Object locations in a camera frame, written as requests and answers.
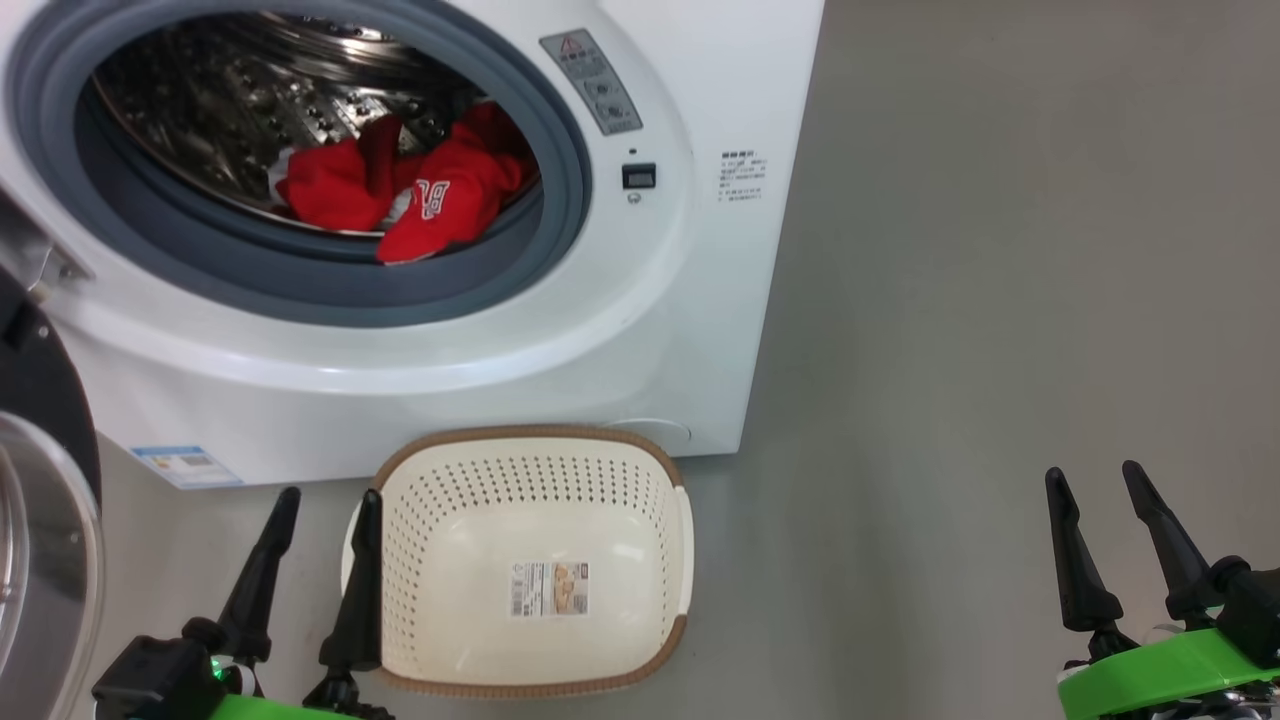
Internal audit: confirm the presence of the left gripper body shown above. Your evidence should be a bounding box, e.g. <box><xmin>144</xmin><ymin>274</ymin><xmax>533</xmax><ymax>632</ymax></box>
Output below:
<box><xmin>92</xmin><ymin>635</ymin><xmax>396</xmax><ymax>720</ymax></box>

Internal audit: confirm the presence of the round glass washing machine door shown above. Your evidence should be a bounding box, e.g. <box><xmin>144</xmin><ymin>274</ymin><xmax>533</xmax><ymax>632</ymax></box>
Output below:
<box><xmin>0</xmin><ymin>270</ymin><xmax>106</xmax><ymax>720</ymax></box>

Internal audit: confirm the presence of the cream perforated laundry basket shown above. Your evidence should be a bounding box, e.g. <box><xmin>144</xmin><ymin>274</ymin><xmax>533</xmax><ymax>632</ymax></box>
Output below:
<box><xmin>340</xmin><ymin>425</ymin><xmax>696</xmax><ymax>699</ymax></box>

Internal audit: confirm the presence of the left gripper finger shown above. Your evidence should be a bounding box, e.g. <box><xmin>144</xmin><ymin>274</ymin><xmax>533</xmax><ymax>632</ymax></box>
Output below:
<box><xmin>215</xmin><ymin>487</ymin><xmax>301</xmax><ymax>666</ymax></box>
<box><xmin>320</xmin><ymin>490</ymin><xmax>386</xmax><ymax>673</ymax></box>

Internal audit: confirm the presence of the white front-load washing machine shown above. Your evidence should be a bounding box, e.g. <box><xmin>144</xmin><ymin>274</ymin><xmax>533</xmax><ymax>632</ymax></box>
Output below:
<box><xmin>0</xmin><ymin>0</ymin><xmax>826</xmax><ymax>491</ymax></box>

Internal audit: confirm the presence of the red and white garment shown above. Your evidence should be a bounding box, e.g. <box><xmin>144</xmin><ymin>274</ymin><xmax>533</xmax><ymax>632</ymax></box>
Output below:
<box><xmin>268</xmin><ymin>100</ymin><xmax>536</xmax><ymax>266</ymax></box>

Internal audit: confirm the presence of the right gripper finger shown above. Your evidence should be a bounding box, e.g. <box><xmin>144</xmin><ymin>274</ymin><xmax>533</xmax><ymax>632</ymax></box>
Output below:
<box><xmin>1122</xmin><ymin>460</ymin><xmax>1217</xmax><ymax>621</ymax></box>
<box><xmin>1045</xmin><ymin>467</ymin><xmax>1125</xmax><ymax>633</ymax></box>

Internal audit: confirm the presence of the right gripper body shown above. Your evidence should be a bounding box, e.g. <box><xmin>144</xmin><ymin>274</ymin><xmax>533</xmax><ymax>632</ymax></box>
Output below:
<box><xmin>1057</xmin><ymin>555</ymin><xmax>1280</xmax><ymax>720</ymax></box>

